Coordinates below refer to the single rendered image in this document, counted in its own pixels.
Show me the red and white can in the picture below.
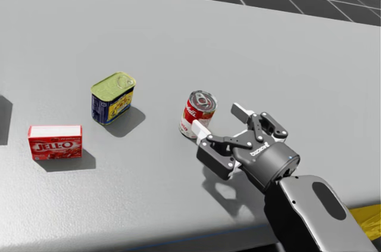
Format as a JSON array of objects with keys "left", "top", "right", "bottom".
[{"left": 178, "top": 90, "right": 218, "bottom": 139}]

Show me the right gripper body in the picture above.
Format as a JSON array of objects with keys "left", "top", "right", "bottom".
[{"left": 232, "top": 131, "right": 301, "bottom": 195}]

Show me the green and blue rectangular can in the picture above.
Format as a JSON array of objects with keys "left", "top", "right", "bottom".
[{"left": 90, "top": 71, "right": 137, "bottom": 126}]

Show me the red carton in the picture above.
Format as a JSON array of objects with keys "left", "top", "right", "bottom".
[{"left": 27, "top": 125, "right": 83, "bottom": 161}]

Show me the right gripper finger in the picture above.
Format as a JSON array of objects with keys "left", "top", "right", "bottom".
[
  {"left": 191, "top": 119, "right": 252, "bottom": 181},
  {"left": 230, "top": 102, "right": 289, "bottom": 145}
]

